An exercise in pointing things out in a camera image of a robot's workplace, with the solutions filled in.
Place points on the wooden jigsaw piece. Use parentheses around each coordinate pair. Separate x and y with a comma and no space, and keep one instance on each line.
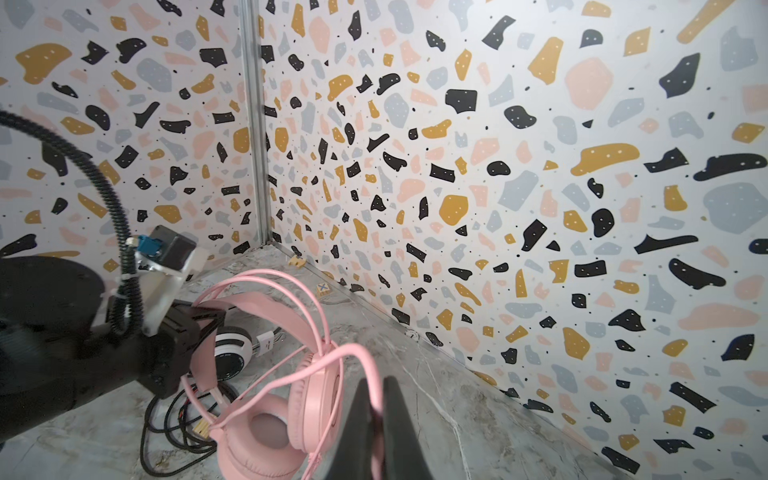
(297,262)

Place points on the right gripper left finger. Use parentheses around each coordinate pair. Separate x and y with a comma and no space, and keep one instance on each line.
(353,457)

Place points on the white black headphones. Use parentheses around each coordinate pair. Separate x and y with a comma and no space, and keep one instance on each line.
(235,348)

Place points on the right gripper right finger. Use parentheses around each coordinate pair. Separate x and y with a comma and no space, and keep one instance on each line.
(403,456)

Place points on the small wooden block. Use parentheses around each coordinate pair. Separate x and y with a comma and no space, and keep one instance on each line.
(201,429)

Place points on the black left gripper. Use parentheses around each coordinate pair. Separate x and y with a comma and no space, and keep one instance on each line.
(167,355)

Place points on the pink headphones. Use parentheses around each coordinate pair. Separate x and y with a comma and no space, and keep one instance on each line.
(279,427)

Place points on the wooden tile blue cross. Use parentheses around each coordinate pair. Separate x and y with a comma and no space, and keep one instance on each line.
(323,289)

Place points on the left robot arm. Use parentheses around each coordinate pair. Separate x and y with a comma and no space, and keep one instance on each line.
(54,359)

